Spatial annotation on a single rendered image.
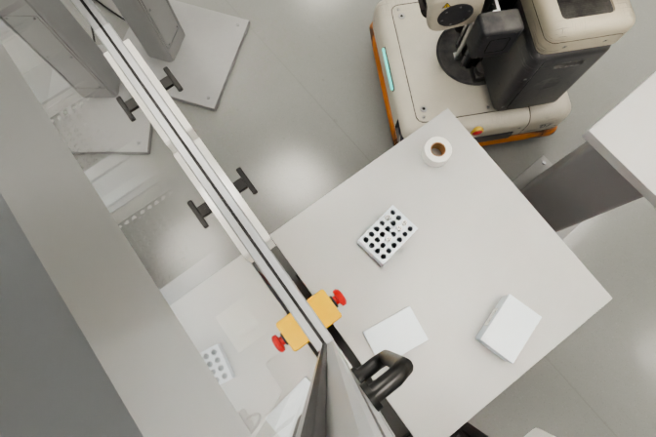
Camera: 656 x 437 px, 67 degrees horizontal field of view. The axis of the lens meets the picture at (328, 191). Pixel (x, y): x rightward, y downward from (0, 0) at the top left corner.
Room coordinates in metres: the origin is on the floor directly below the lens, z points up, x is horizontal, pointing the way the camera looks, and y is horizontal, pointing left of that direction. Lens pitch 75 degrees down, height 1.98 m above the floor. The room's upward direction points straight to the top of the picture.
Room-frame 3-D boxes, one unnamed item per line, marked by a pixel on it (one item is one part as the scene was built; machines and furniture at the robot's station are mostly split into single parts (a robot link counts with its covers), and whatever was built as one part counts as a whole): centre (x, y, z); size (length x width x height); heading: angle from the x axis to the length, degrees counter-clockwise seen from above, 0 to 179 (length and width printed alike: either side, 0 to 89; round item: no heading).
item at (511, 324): (0.00, -0.42, 0.79); 0.13 x 0.09 x 0.05; 143
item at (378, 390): (-0.04, -0.06, 1.45); 0.05 x 0.03 x 0.19; 127
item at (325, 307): (0.04, 0.00, 0.88); 0.07 x 0.05 x 0.07; 37
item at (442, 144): (0.43, -0.28, 0.78); 0.07 x 0.07 x 0.04
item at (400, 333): (-0.02, -0.16, 0.77); 0.13 x 0.09 x 0.02; 118
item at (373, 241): (0.21, -0.15, 0.78); 0.12 x 0.08 x 0.04; 136
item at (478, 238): (0.14, -0.27, 0.38); 0.62 x 0.58 x 0.76; 37
